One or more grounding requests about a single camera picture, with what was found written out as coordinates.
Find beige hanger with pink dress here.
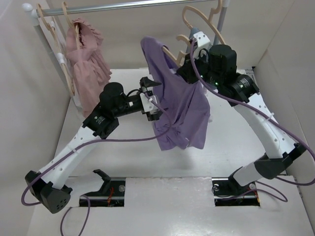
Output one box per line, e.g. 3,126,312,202
62,1,82,51

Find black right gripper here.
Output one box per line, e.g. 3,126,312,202
176,50,222,88

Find blue denim shorts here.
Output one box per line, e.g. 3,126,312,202
189,27,200,40

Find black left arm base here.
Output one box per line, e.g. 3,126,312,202
84,169,126,207

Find purple t shirt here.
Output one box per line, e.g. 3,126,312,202
140,36,210,150

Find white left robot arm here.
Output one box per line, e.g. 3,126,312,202
25,77,162,214

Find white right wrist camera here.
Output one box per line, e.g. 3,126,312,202
192,31,212,58

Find white clothes rack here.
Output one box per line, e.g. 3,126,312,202
21,0,231,114

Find pink hanging dress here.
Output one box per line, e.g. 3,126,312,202
66,18,112,118

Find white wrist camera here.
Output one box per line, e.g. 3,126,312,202
140,93,159,115
192,31,212,58

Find beige hanger with white garment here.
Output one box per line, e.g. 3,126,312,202
36,3,75,97

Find beige wooden hanger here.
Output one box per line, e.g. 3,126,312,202
161,34,193,67

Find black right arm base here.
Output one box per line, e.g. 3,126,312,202
211,177,260,207

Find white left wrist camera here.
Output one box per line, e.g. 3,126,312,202
140,93,159,115

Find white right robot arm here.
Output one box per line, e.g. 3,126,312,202
177,41,308,196

